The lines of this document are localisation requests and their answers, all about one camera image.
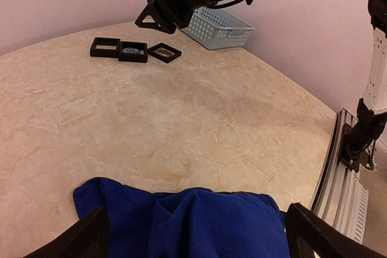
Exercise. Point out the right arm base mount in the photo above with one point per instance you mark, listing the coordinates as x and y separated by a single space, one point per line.
358 143

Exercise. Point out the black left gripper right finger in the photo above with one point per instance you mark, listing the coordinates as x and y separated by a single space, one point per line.
310 236

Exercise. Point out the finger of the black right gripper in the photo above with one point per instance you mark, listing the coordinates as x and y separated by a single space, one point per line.
149 18

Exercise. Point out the starry night round brooch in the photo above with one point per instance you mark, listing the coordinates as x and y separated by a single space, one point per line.
134 51

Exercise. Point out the black square frame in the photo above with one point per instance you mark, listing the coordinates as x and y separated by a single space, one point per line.
177 53
130 57
105 47

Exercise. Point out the aluminium front rail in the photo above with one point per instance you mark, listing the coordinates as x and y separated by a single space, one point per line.
339 198

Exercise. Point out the sunset painting round brooch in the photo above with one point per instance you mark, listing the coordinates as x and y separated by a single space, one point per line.
164 53

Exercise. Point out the light blue plastic basket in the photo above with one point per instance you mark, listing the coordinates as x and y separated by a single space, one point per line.
218 29

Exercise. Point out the blue printed t-shirt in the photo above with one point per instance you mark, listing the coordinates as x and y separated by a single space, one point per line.
195 222

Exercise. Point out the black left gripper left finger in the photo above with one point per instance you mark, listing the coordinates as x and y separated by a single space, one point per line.
88 237

